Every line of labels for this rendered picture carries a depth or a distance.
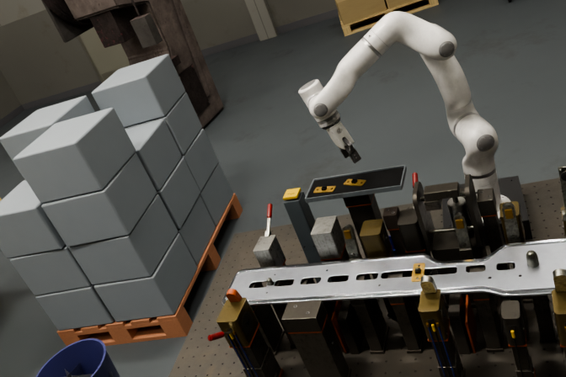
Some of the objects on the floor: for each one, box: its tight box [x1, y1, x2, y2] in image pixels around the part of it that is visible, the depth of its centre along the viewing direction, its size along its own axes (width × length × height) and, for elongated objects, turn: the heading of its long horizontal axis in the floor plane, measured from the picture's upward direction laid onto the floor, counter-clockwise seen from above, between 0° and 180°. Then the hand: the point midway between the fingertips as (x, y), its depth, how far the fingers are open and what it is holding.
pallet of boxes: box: [0, 54, 243, 346], centre depth 403 cm, size 138×92×140 cm
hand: (351, 156), depth 212 cm, fingers open, 8 cm apart
